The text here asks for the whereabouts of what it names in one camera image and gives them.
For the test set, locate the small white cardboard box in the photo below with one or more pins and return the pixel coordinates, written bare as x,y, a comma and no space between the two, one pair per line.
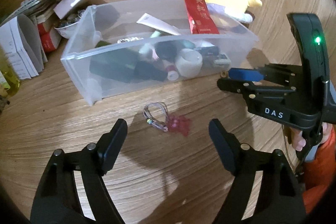
64,7

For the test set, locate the dark purple lip gloss tube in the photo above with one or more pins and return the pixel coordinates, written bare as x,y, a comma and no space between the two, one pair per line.
167,52

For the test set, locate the right hand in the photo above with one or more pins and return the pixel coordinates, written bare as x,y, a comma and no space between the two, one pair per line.
298,142

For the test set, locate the pink cosmetic tube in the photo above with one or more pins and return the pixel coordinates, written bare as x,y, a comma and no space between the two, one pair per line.
153,22

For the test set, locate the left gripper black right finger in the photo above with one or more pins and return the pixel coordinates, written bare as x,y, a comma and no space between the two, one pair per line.
243,165

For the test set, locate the clear plastic storage box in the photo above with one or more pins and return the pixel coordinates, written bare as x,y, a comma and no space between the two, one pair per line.
126,46

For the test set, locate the red tea packet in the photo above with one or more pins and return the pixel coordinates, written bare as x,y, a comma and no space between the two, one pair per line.
199,18

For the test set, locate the small dark blue card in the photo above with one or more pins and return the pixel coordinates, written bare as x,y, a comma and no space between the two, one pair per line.
208,52

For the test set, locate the white folded paper booklets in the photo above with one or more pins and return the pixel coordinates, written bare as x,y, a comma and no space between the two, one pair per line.
22,47

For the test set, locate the yellow green spray bottle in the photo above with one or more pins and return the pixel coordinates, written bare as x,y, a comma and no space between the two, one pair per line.
9,79

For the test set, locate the white bowl of marbles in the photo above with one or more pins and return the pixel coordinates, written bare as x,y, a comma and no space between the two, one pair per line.
66,27

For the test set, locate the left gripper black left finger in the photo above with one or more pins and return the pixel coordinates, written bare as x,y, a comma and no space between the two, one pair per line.
96,160

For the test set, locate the pale green cosmetic tube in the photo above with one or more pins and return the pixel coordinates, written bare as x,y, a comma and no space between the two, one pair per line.
147,49

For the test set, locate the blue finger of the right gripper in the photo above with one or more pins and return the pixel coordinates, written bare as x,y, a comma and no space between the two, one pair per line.
245,74

